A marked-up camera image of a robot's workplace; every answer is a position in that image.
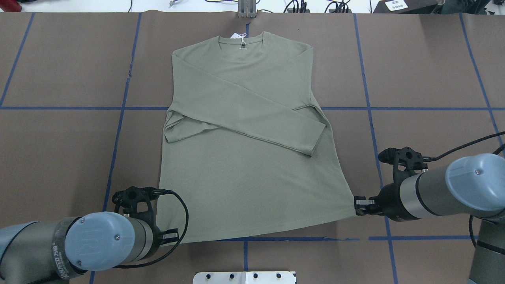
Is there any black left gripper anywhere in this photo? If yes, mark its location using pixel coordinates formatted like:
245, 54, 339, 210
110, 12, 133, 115
144, 223, 180, 257

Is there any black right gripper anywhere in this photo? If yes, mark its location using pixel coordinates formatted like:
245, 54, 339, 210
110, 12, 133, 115
355, 183, 406, 222

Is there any olive green long-sleeve shirt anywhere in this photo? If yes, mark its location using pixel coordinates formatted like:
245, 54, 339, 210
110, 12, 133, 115
156, 31, 355, 243

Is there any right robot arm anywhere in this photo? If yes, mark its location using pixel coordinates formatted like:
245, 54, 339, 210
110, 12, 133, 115
354, 151, 505, 284

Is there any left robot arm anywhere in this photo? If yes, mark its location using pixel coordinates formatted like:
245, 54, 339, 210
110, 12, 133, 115
1, 212, 181, 284

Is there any black box with label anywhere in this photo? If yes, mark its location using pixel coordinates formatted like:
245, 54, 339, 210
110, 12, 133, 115
372, 0, 440, 14

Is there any white neck hang tag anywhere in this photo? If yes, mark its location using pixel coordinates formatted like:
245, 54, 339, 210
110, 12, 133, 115
230, 33, 247, 50

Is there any red object at corner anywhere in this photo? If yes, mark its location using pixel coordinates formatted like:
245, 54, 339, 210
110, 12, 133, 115
0, 0, 22, 13

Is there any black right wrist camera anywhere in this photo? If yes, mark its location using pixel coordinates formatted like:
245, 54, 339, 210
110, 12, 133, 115
378, 147, 435, 181

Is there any white metal base plate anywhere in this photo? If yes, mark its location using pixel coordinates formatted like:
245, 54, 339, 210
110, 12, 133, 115
193, 271, 297, 284

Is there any black cable bundle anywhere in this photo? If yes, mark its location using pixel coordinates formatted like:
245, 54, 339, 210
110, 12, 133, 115
284, 0, 352, 14

